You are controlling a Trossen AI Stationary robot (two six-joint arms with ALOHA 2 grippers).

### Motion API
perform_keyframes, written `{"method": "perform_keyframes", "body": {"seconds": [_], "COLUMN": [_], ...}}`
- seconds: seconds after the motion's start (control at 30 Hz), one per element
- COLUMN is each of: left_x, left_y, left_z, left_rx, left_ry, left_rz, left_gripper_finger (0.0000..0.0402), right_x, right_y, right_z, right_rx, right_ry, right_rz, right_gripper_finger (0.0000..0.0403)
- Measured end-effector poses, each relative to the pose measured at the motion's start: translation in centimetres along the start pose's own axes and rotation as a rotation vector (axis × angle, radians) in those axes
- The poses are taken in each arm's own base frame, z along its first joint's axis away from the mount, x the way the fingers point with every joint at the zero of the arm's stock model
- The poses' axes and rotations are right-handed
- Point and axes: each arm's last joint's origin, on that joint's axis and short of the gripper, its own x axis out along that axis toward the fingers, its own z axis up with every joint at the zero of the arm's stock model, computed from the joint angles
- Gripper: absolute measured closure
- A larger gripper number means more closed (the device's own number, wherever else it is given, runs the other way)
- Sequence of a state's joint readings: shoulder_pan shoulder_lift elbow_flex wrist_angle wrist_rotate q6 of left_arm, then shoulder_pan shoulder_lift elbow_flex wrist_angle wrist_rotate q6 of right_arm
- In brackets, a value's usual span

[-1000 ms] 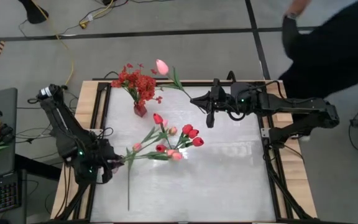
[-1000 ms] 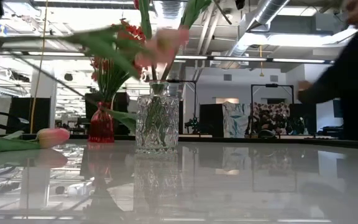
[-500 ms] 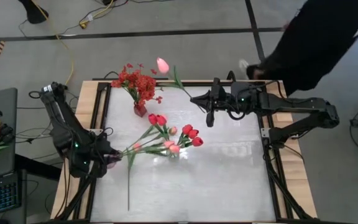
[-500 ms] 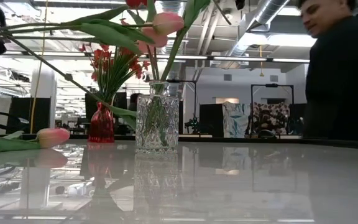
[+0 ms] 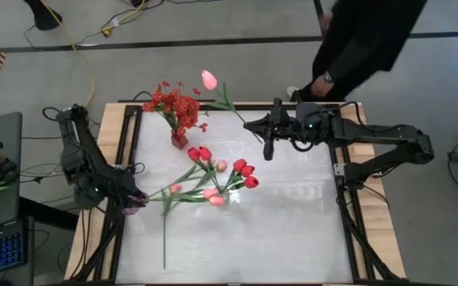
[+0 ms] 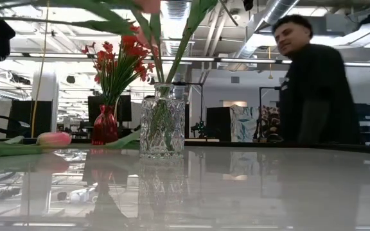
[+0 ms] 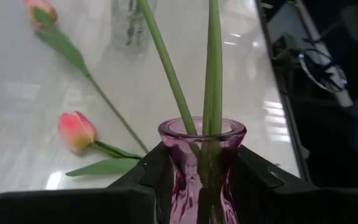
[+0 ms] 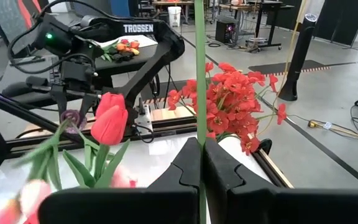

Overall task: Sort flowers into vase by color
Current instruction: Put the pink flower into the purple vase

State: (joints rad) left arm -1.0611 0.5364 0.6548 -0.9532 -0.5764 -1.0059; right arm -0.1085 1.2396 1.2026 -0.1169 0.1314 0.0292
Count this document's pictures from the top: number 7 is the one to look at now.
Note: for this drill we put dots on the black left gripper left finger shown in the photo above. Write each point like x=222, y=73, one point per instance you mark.
x=73, y=207

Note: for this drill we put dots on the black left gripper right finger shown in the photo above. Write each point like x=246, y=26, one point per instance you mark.
x=291, y=205

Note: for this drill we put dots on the purple glass vase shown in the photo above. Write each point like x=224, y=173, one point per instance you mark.
x=185, y=189

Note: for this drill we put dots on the clear cut-glass vase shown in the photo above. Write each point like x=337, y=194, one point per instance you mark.
x=132, y=31

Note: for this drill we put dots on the silver aluminium extrusion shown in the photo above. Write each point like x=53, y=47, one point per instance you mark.
x=322, y=53

